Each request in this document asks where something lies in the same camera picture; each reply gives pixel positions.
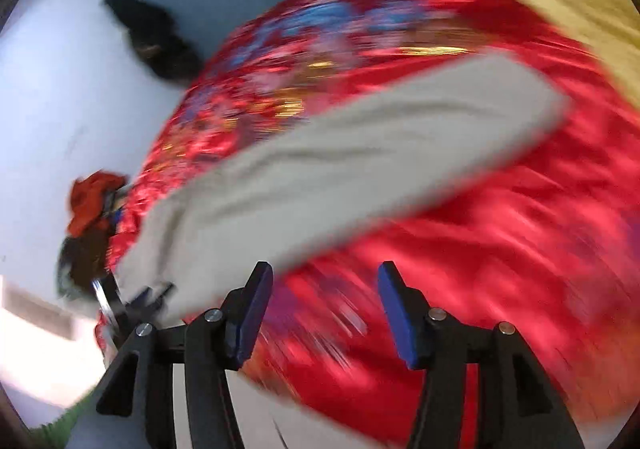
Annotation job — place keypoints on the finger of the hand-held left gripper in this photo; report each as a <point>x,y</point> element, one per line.
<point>150,299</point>

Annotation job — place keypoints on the brown cardboard box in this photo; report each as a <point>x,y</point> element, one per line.
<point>85,259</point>

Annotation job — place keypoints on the black hanging garment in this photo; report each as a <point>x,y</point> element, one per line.
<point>150,39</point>

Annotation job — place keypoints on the red floral satin blanket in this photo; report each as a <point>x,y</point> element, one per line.
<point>500,254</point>

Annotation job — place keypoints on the beige pants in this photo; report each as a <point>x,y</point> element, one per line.
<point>340,164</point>

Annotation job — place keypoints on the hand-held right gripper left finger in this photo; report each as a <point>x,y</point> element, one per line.
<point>252,314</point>

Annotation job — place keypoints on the red cloth pile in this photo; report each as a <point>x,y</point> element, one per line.
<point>90,204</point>

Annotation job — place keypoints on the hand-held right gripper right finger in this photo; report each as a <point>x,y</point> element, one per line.
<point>397,314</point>

